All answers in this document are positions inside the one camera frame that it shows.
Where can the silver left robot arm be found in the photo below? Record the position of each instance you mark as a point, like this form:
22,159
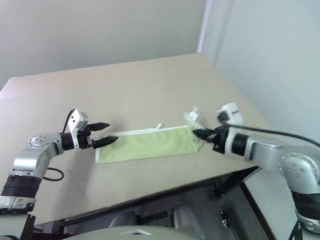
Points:
37,155

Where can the light green towel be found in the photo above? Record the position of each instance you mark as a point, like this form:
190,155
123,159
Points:
150,145

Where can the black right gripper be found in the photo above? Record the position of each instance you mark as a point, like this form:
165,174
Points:
220,140

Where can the grey robot torso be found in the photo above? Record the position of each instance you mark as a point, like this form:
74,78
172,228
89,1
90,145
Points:
112,233

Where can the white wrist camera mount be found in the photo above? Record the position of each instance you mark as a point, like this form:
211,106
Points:
232,112
75,120

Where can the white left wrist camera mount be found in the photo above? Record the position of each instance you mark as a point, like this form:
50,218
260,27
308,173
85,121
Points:
75,120

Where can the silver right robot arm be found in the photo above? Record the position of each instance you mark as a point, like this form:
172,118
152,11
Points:
265,152

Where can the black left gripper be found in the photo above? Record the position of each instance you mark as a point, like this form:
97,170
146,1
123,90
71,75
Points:
85,141

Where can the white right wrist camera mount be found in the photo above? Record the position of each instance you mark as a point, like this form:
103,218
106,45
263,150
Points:
232,112

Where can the black table frame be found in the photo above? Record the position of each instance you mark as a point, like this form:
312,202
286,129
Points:
150,202

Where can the grey rounded robot leg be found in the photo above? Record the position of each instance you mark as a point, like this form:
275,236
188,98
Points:
122,218
185,220

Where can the small black metal bracket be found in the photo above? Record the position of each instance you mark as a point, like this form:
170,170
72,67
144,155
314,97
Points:
225,218

